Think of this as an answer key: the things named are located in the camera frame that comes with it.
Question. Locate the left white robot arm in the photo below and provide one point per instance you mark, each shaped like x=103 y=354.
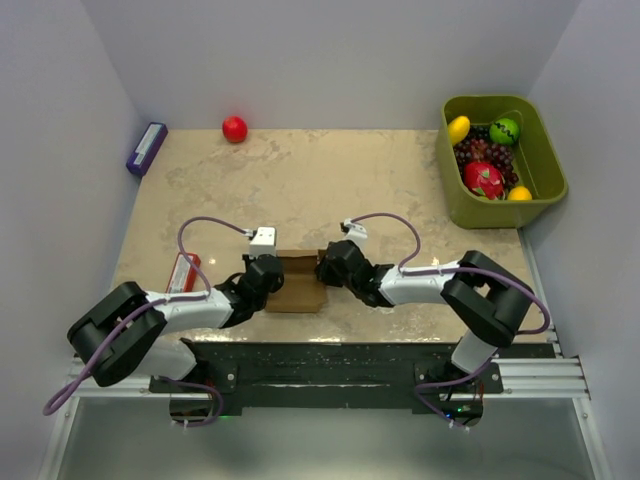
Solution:
x=121 y=334

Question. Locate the red rectangular box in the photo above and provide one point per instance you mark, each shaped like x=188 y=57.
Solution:
x=183 y=274

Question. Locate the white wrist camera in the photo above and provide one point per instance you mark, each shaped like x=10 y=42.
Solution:
x=263 y=242
x=354 y=232

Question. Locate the red dragon fruit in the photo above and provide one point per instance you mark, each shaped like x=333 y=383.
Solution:
x=484 y=180

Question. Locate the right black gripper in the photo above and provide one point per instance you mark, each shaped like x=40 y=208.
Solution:
x=323 y=273

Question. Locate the green plastic bin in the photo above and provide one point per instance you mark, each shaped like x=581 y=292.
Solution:
x=536 y=164

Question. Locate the green striped fruit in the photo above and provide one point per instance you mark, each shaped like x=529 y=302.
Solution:
x=504 y=131

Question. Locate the purple rectangular box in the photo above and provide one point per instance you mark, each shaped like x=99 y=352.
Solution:
x=147 y=148

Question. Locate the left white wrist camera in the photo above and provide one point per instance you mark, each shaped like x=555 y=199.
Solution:
x=263 y=242

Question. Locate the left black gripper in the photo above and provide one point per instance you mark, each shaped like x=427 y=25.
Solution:
x=248 y=259

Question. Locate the small yellow orange fruit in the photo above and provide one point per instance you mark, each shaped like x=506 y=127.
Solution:
x=519 y=193

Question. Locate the brown cardboard box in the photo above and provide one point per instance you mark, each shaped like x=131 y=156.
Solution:
x=302 y=292

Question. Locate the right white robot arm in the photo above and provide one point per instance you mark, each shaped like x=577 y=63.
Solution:
x=490 y=302

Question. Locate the yellow lemon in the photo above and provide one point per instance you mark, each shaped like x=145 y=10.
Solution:
x=458 y=129

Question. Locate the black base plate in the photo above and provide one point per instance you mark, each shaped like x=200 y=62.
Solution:
x=402 y=376

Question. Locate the purple grapes bunch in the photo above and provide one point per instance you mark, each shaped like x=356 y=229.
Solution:
x=477 y=146

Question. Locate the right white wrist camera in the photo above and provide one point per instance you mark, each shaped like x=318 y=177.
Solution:
x=354 y=232

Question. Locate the red tomato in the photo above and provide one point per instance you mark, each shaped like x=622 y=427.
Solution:
x=234 y=129

